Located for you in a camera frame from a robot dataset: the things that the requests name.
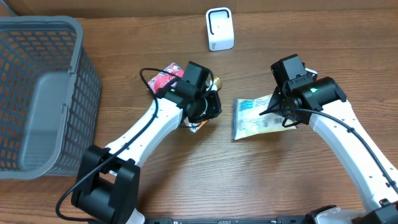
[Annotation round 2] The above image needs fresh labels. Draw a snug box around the dark grey plastic basket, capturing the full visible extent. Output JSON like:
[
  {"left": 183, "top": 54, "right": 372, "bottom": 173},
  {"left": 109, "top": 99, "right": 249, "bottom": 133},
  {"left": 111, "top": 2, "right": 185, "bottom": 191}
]
[{"left": 1, "top": 16, "right": 101, "bottom": 180}]

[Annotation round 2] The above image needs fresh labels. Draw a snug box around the purple red tissue pack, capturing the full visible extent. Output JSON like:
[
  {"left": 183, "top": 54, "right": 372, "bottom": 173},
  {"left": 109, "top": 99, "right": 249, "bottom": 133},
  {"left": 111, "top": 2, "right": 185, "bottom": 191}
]
[{"left": 147, "top": 62, "right": 184, "bottom": 93}]

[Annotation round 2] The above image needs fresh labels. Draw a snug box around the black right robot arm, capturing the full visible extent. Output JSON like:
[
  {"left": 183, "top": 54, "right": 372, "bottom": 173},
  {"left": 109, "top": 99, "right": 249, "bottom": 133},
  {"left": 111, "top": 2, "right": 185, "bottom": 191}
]
[{"left": 264, "top": 54, "right": 397, "bottom": 224}]

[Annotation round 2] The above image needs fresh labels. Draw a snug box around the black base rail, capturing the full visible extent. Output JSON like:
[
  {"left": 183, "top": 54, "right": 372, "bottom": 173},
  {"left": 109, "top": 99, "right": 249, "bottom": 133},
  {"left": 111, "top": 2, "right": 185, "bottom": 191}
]
[{"left": 144, "top": 215, "right": 307, "bottom": 224}]

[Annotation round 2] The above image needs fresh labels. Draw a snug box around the white green tube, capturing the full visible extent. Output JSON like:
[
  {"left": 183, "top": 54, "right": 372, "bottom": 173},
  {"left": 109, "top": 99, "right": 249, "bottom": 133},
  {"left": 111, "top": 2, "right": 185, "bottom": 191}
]
[{"left": 206, "top": 77, "right": 223, "bottom": 91}]

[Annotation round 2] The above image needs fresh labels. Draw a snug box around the yellow snack bag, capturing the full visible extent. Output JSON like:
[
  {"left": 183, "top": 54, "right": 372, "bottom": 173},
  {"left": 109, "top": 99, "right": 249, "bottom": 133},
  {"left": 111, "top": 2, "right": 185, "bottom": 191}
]
[{"left": 233, "top": 94, "right": 297, "bottom": 140}]

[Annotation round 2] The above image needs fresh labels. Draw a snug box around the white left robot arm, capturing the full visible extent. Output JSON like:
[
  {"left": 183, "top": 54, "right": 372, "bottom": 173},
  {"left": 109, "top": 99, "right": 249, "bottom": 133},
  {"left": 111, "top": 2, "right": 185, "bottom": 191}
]
[{"left": 68, "top": 62, "right": 221, "bottom": 223}]

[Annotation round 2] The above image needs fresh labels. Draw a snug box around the small orange white box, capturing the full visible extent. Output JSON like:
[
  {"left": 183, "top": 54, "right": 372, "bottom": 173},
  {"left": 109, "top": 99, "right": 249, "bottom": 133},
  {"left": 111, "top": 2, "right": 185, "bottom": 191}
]
[{"left": 183, "top": 118, "right": 206, "bottom": 133}]

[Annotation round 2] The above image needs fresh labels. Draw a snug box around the white barcode scanner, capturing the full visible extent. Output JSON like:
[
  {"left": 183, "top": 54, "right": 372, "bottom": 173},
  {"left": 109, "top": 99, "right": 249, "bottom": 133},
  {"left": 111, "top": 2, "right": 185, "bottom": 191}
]
[{"left": 205, "top": 7, "right": 234, "bottom": 52}]

